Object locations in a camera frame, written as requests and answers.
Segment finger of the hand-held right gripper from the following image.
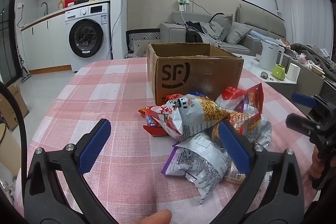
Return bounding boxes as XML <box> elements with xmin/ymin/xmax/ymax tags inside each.
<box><xmin>286</xmin><ymin>113</ymin><xmax>315</xmax><ymax>135</ymax></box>
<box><xmin>292</xmin><ymin>93</ymin><xmax>319</xmax><ymax>109</ymax></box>

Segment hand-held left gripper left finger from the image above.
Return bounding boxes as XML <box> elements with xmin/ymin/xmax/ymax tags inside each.
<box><xmin>23</xmin><ymin>118</ymin><xmax>112</xmax><ymax>224</ymax></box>

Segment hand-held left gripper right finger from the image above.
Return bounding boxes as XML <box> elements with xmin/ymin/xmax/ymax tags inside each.
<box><xmin>218</xmin><ymin>120</ymin><xmax>311</xmax><ymax>224</ymax></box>

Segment beige snack packet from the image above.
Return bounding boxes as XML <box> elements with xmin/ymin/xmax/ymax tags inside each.
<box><xmin>224</xmin><ymin>166</ymin><xmax>247</xmax><ymax>185</ymax></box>

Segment plain silver snack packet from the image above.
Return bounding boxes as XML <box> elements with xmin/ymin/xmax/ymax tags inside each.
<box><xmin>247</xmin><ymin>111</ymin><xmax>273</xmax><ymax>152</ymax></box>

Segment purple silver snack packet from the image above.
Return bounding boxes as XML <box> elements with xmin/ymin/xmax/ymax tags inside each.
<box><xmin>161</xmin><ymin>132</ymin><xmax>233</xmax><ymax>205</ymax></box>

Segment orange red snack packet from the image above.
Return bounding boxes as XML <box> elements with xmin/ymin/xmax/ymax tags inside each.
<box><xmin>236</xmin><ymin>82</ymin><xmax>264</xmax><ymax>125</ymax></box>

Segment red white snack packet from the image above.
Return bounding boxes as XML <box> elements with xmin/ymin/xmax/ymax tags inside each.
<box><xmin>215</xmin><ymin>86</ymin><xmax>248</xmax><ymax>110</ymax></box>

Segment red snack packet blue logo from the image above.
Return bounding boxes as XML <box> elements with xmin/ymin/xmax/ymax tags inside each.
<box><xmin>138</xmin><ymin>105</ymin><xmax>181</xmax><ymax>138</ymax></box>

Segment small orange snack packet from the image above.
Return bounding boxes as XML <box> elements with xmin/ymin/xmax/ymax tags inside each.
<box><xmin>163</xmin><ymin>93</ymin><xmax>185</xmax><ymax>104</ymax></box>

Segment brown cardboard box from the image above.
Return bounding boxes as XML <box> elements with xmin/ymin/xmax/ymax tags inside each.
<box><xmin>146</xmin><ymin>42</ymin><xmax>244</xmax><ymax>106</ymax></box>

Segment person's right hand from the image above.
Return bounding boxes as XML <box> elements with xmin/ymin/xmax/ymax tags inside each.
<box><xmin>309</xmin><ymin>147</ymin><xmax>322</xmax><ymax>178</ymax></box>

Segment person's left hand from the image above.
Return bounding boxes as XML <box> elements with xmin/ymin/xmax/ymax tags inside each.
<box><xmin>138</xmin><ymin>209</ymin><xmax>172</xmax><ymax>224</ymax></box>

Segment white paper roll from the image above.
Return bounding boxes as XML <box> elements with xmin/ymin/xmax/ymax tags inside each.
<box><xmin>287</xmin><ymin>63</ymin><xmax>301</xmax><ymax>81</ymax></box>

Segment green cup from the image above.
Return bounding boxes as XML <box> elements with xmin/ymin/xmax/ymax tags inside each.
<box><xmin>272</xmin><ymin>64</ymin><xmax>286</xmax><ymax>81</ymax></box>

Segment pile of clothes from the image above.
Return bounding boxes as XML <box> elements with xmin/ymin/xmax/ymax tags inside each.
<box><xmin>289</xmin><ymin>43</ymin><xmax>336</xmax><ymax>75</ymax></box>

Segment white electric kettle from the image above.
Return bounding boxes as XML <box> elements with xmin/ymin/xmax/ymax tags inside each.
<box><xmin>259</xmin><ymin>40</ymin><xmax>285</xmax><ymax>72</ymax></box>

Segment pink checked tablecloth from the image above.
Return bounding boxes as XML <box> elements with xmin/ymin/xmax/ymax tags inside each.
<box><xmin>13</xmin><ymin>57</ymin><xmax>318</xmax><ymax>224</ymax></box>

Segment white marble coffee table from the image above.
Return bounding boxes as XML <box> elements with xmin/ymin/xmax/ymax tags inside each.
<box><xmin>243</xmin><ymin>53</ymin><xmax>324</xmax><ymax>98</ymax></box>

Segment light blue roll pillow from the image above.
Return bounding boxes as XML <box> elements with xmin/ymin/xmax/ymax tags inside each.
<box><xmin>249</xmin><ymin>30</ymin><xmax>279</xmax><ymax>42</ymax></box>

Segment small floor cardboard box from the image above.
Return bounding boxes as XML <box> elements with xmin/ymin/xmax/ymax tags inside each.
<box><xmin>0</xmin><ymin>82</ymin><xmax>29</xmax><ymax>131</ymax></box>

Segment light grey pillow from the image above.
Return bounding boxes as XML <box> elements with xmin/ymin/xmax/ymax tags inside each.
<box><xmin>226</xmin><ymin>22</ymin><xmax>252</xmax><ymax>45</ymax></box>

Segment stick vacuum cleaner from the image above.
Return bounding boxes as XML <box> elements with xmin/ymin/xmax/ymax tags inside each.
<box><xmin>17</xmin><ymin>55</ymin><xmax>32</xmax><ymax>83</ymax></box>

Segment dark grey pillow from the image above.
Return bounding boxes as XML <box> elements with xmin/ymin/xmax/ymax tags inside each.
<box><xmin>210</xmin><ymin>13</ymin><xmax>234</xmax><ymax>42</ymax></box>

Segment grey jacket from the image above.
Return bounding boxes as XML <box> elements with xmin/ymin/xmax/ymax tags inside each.
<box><xmin>201</xmin><ymin>22</ymin><xmax>223</xmax><ymax>47</ymax></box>

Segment white washing machine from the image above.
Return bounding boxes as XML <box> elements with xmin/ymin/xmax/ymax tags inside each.
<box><xmin>65</xmin><ymin>2</ymin><xmax>111</xmax><ymax>72</ymax></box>

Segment white lower cabinets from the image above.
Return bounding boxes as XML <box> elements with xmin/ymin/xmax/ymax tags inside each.
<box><xmin>20</xmin><ymin>9</ymin><xmax>72</xmax><ymax>72</ymax></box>

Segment black white patterned basket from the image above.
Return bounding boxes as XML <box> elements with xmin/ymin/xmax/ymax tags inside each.
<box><xmin>126</xmin><ymin>29</ymin><xmax>160</xmax><ymax>54</ymax></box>

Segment black clothes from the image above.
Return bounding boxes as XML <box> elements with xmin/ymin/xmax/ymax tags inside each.
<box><xmin>185</xmin><ymin>21</ymin><xmax>210</xmax><ymax>43</ymax></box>

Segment grey sofa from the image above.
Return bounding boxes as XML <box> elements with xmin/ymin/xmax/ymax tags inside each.
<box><xmin>160</xmin><ymin>0</ymin><xmax>286</xmax><ymax>56</ymax></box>

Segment dark glass door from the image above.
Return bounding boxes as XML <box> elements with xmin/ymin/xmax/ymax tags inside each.
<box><xmin>0</xmin><ymin>0</ymin><xmax>23</xmax><ymax>83</ymax></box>

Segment white charging cable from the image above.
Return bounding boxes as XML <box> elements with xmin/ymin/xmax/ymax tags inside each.
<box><xmin>181</xmin><ymin>11</ymin><xmax>200</xmax><ymax>30</ymax></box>

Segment wall socket green plug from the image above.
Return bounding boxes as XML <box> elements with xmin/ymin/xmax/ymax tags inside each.
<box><xmin>176</xmin><ymin>0</ymin><xmax>190</xmax><ymax>12</ymax></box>

